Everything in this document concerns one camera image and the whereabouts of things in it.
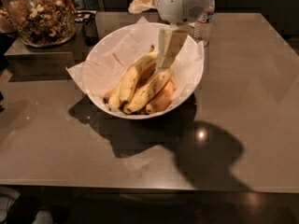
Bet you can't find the yellow banana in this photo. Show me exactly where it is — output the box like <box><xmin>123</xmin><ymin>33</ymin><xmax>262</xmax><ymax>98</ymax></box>
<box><xmin>120</xmin><ymin>51</ymin><xmax>158</xmax><ymax>104</ymax></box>
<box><xmin>123</xmin><ymin>67</ymin><xmax>173</xmax><ymax>115</ymax></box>
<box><xmin>108</xmin><ymin>82</ymin><xmax>121</xmax><ymax>108</ymax></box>

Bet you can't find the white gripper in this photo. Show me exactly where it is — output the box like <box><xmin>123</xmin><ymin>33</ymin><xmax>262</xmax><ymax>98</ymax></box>
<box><xmin>128</xmin><ymin>0</ymin><xmax>210</xmax><ymax>71</ymax></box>

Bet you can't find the clear plastic water bottle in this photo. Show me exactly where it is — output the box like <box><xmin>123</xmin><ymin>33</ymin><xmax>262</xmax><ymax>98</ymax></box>
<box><xmin>193</xmin><ymin>0</ymin><xmax>215</xmax><ymax>47</ymax></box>

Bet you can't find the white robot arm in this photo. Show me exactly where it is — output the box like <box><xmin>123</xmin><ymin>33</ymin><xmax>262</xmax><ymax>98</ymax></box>
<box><xmin>128</xmin><ymin>0</ymin><xmax>212</xmax><ymax>71</ymax></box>

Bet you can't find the glass jar of nuts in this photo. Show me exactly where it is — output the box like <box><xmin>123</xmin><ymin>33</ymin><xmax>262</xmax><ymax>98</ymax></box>
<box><xmin>1</xmin><ymin>0</ymin><xmax>76</xmax><ymax>48</ymax></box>

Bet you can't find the black holder with utensils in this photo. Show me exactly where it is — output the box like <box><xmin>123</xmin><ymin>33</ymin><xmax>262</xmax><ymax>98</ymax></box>
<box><xmin>75</xmin><ymin>11</ymin><xmax>99</xmax><ymax>46</ymax></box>

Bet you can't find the orange-tinted right banana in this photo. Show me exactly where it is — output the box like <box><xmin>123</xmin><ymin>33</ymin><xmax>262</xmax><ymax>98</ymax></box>
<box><xmin>146</xmin><ymin>78</ymin><xmax>175</xmax><ymax>114</ymax></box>

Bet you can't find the dark metal stand box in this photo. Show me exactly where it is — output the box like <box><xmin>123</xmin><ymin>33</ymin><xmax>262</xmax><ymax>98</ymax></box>
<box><xmin>5</xmin><ymin>23</ymin><xmax>91</xmax><ymax>81</ymax></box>

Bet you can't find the white bowl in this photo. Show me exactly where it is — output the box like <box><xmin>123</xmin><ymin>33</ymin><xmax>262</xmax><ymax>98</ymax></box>
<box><xmin>83</xmin><ymin>22</ymin><xmax>205</xmax><ymax>120</ymax></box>

